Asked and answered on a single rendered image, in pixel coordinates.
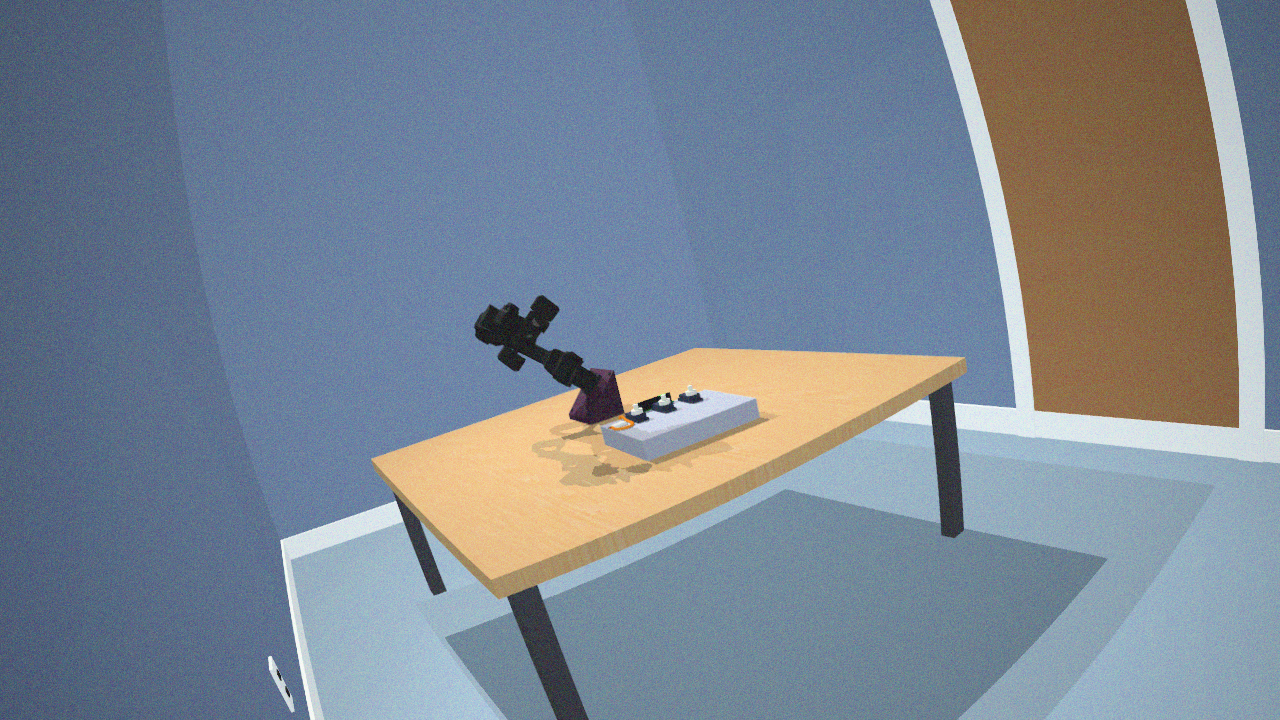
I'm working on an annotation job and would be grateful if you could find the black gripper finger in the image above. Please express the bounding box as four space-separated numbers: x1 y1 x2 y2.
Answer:
524 310 550 333
509 333 538 356

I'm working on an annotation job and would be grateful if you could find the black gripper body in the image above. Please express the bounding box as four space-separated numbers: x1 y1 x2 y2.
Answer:
498 295 559 372

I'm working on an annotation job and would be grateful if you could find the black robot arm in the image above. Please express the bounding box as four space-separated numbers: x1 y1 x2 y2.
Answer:
474 304 600 395

